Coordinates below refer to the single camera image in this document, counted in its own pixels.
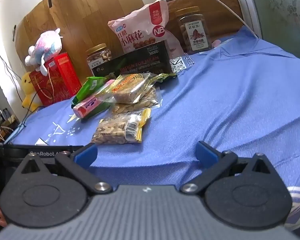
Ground thin black cable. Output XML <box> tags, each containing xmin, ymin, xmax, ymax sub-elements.
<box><xmin>20</xmin><ymin>62</ymin><xmax>53</xmax><ymax>128</ymax></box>

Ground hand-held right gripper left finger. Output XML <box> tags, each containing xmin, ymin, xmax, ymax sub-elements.
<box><xmin>20</xmin><ymin>142</ymin><xmax>114</xmax><ymax>193</ymax></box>

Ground pink and blue plush toy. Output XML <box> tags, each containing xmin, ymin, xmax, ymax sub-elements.
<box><xmin>25</xmin><ymin>27</ymin><xmax>63</xmax><ymax>77</ymax></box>

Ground clear nut jar gold lid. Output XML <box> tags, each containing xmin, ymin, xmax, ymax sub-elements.
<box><xmin>86</xmin><ymin>43</ymin><xmax>113</xmax><ymax>77</ymax></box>

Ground frosted glass window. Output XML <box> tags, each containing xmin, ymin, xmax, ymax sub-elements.
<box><xmin>234</xmin><ymin>0</ymin><xmax>300</xmax><ymax>63</ymax></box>

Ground small dark green packet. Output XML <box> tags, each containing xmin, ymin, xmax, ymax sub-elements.
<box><xmin>150</xmin><ymin>72</ymin><xmax>178</xmax><ymax>84</ymax></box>

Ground person's left hand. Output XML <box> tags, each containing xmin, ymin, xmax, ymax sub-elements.
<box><xmin>0</xmin><ymin>208</ymin><xmax>8</xmax><ymax>227</ymax></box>

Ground long pink snack box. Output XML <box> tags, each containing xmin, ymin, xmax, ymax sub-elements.
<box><xmin>73</xmin><ymin>79</ymin><xmax>116</xmax><ymax>118</ymax></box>

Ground dark brown wooden board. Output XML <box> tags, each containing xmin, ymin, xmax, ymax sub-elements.
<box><xmin>165</xmin><ymin>0</ymin><xmax>244</xmax><ymax>53</ymax></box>

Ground tall nut jar white label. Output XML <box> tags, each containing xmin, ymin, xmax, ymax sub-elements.
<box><xmin>174</xmin><ymin>6</ymin><xmax>213</xmax><ymax>53</ymax></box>

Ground light wooden board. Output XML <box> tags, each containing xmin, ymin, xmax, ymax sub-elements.
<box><xmin>15</xmin><ymin>0</ymin><xmax>143</xmax><ymax>85</ymax></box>

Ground clear packet of round biscuits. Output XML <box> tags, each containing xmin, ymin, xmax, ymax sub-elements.
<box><xmin>111</xmin><ymin>86</ymin><xmax>163</xmax><ymax>114</ymax></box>

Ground nut bar packet gold ends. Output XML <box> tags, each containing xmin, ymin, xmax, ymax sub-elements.
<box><xmin>91</xmin><ymin>108</ymin><xmax>152</xmax><ymax>145</ymax></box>

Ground red gift box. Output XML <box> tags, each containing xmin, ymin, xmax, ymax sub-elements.
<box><xmin>29</xmin><ymin>52</ymin><xmax>81</xmax><ymax>107</ymax></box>

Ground yellow duck plush toy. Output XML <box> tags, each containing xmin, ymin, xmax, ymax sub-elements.
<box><xmin>21</xmin><ymin>71</ymin><xmax>44</xmax><ymax>112</ymax></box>

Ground large pink snack bag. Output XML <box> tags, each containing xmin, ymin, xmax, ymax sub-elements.
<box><xmin>108</xmin><ymin>0</ymin><xmax>184</xmax><ymax>55</ymax></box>

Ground clear packet with orange label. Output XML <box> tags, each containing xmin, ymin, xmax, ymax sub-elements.
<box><xmin>110</xmin><ymin>73</ymin><xmax>157</xmax><ymax>103</ymax></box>

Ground black tin box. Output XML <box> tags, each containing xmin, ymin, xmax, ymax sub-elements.
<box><xmin>91</xmin><ymin>40</ymin><xmax>188</xmax><ymax>78</ymax></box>

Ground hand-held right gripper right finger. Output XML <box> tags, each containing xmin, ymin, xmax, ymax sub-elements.
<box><xmin>181</xmin><ymin>141</ymin><xmax>275</xmax><ymax>195</ymax></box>

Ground green snack packet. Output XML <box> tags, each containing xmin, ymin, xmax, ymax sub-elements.
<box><xmin>71</xmin><ymin>76</ymin><xmax>108</xmax><ymax>109</ymax></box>

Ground white cable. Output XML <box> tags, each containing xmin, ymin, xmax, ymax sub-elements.
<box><xmin>194</xmin><ymin>0</ymin><xmax>259</xmax><ymax>39</ymax></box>

